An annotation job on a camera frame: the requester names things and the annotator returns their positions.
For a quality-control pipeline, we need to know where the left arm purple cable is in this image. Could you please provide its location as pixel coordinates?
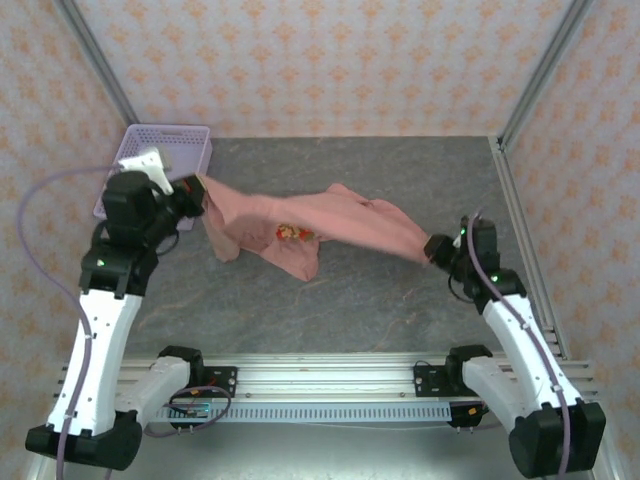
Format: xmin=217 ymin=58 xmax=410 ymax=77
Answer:
xmin=16 ymin=164 xmax=234 ymax=480

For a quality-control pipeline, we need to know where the grey metal sheet panel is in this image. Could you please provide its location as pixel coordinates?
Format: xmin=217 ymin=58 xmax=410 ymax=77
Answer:
xmin=134 ymin=422 xmax=516 ymax=480

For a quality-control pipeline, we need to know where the aluminium frame post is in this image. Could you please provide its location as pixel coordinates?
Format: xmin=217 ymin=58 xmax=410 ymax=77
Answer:
xmin=498 ymin=0 xmax=599 ymax=149
xmin=52 ymin=0 xmax=135 ymax=126

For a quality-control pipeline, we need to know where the white slotted cable duct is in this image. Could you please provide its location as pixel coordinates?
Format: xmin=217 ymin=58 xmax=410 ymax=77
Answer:
xmin=149 ymin=403 xmax=454 ymax=424

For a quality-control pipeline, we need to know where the lavender plastic basket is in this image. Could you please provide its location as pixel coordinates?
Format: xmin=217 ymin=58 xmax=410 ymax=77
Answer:
xmin=93 ymin=123 xmax=214 ymax=232

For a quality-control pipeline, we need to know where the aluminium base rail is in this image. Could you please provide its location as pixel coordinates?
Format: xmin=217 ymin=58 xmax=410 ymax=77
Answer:
xmin=57 ymin=352 xmax=599 ymax=401

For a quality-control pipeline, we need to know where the pink t-shirt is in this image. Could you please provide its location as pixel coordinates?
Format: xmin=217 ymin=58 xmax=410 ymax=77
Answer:
xmin=199 ymin=174 xmax=436 ymax=282

